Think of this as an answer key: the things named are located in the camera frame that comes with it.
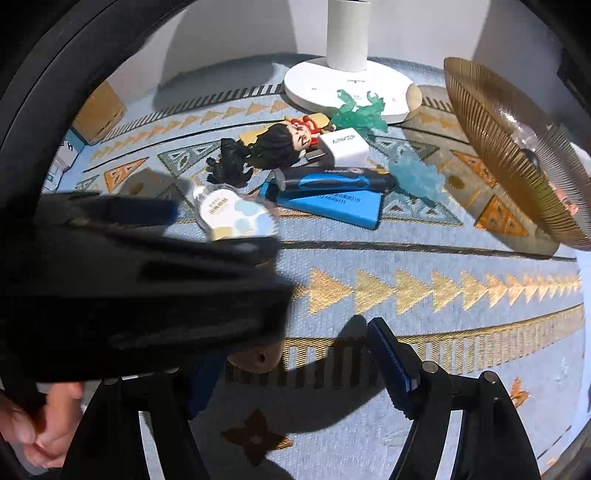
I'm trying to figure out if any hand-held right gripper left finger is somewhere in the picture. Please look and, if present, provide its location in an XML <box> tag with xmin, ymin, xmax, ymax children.
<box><xmin>62</xmin><ymin>352</ymin><xmax>228</xmax><ymax>480</ymax></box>

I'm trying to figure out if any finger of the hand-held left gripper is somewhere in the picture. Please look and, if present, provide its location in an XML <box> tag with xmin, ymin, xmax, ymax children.
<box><xmin>44</xmin><ymin>193</ymin><xmax>182</xmax><ymax>228</ymax></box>
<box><xmin>69</xmin><ymin>226</ymin><xmax>279</xmax><ymax>271</ymax></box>

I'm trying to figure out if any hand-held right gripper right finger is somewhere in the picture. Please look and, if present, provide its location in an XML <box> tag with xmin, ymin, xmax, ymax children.
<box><xmin>366</xmin><ymin>318</ymin><xmax>541</xmax><ymax>480</ymax></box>

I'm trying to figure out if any white dotted packet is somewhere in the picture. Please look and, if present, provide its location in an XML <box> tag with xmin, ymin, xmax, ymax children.
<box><xmin>191</xmin><ymin>184</ymin><xmax>279</xmax><ymax>242</ymax></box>

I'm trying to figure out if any brown wooden piece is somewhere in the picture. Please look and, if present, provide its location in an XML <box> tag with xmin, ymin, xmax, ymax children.
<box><xmin>225</xmin><ymin>339</ymin><xmax>283</xmax><ymax>374</ymax></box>

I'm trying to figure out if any black creature figurine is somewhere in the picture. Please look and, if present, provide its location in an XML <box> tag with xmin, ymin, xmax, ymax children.
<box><xmin>205</xmin><ymin>137</ymin><xmax>256</xmax><ymax>188</ymax></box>

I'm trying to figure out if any black-haired doll figurine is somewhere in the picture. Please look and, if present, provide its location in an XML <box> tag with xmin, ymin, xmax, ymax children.
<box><xmin>249</xmin><ymin>115</ymin><xmax>334</xmax><ymax>171</ymax></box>

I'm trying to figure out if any white charger plug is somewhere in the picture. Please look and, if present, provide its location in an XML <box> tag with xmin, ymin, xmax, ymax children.
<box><xmin>318</xmin><ymin>129</ymin><xmax>371</xmax><ymax>167</ymax></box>

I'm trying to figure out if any blue translucent figurine piece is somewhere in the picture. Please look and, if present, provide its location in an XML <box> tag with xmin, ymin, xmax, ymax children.
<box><xmin>387</xmin><ymin>152</ymin><xmax>450</xmax><ymax>205</ymax></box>

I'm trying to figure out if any green translucent figurine piece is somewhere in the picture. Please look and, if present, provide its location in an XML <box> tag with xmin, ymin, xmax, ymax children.
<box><xmin>331</xmin><ymin>89</ymin><xmax>389</xmax><ymax>136</ymax></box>

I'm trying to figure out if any amber ribbed glass plate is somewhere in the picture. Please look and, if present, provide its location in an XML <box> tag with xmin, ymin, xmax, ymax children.
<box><xmin>443</xmin><ymin>56</ymin><xmax>591</xmax><ymax>252</ymax></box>

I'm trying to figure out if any person's left hand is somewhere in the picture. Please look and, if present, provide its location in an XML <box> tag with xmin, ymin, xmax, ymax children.
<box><xmin>0</xmin><ymin>382</ymin><xmax>86</xmax><ymax>468</ymax></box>

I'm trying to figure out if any blue and white paper box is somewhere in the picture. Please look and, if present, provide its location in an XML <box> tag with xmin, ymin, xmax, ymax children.
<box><xmin>42</xmin><ymin>129</ymin><xmax>86</xmax><ymax>195</ymax></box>

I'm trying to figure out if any brown cardboard box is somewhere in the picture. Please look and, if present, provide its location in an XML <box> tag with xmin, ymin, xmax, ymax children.
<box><xmin>73</xmin><ymin>82</ymin><xmax>128</xmax><ymax>145</ymax></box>

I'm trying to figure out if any white desk lamp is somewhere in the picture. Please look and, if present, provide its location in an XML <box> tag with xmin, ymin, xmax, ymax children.
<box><xmin>283</xmin><ymin>0</ymin><xmax>416</xmax><ymax>124</ymax></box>

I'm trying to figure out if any tan wooden disc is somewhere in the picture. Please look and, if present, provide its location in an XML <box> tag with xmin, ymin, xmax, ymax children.
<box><xmin>405</xmin><ymin>84</ymin><xmax>424</xmax><ymax>116</ymax></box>

